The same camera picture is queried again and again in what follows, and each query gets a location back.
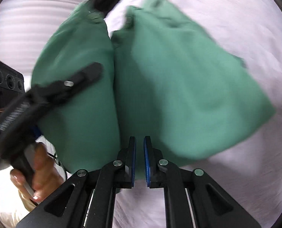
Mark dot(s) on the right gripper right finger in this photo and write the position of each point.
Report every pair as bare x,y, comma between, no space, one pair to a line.
177,185

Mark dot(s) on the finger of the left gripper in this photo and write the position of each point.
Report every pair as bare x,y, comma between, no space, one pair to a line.
61,91

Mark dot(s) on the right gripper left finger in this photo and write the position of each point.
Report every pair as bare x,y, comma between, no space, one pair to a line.
115,175

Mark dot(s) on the green shirt garment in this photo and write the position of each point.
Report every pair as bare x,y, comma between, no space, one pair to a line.
163,77

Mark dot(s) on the cream jacket sleeve forearm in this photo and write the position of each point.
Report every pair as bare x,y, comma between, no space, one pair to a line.
14,209

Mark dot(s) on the person's left hand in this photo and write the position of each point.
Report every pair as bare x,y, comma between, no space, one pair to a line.
45,180

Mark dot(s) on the white pleated curtain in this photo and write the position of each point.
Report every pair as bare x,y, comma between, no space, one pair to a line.
26,26

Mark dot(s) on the lilac plush bed blanket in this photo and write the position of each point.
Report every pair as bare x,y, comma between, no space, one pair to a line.
251,170

